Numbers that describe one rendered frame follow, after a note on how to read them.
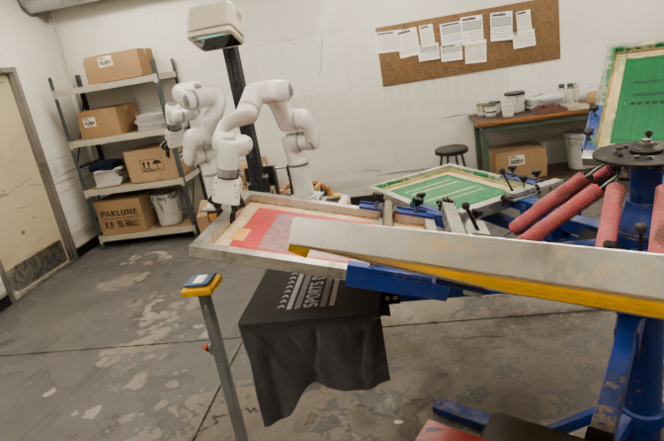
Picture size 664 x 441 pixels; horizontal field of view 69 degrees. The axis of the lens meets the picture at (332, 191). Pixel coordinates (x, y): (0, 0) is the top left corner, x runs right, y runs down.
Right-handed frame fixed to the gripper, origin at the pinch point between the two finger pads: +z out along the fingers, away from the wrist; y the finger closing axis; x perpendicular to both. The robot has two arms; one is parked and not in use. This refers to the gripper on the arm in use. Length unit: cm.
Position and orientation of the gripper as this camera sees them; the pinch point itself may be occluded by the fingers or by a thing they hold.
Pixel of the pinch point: (225, 216)
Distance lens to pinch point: 178.5
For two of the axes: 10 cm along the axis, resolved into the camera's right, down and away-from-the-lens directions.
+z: -1.1, 9.5, 3.1
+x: -1.2, 2.9, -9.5
